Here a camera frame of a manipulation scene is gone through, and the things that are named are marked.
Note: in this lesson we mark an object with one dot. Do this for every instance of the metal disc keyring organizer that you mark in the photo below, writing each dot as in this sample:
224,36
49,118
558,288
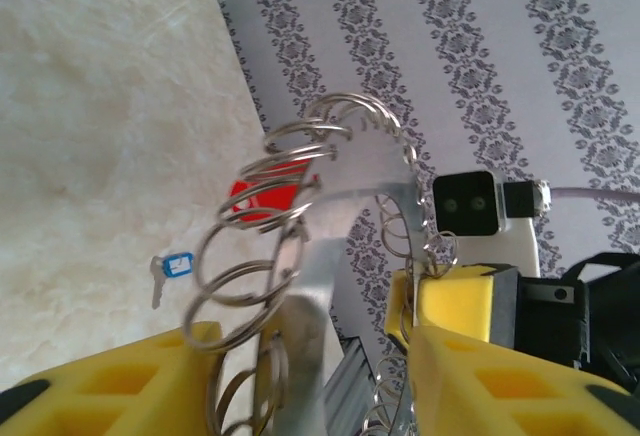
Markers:
370,171

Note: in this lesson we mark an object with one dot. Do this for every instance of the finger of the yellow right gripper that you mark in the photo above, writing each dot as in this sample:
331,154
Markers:
460,301
399,306

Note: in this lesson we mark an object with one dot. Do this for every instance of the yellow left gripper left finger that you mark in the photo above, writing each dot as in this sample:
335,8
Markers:
100,396

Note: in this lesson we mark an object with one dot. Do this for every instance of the blue tag key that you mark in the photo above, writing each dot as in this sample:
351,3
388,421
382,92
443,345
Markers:
177,263

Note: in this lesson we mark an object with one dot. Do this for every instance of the red tag key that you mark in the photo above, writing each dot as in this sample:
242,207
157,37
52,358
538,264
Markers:
272,201

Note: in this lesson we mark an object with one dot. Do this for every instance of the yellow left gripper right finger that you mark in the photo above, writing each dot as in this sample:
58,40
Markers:
500,396

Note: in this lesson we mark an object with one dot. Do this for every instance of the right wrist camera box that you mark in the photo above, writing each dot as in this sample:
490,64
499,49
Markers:
465,201

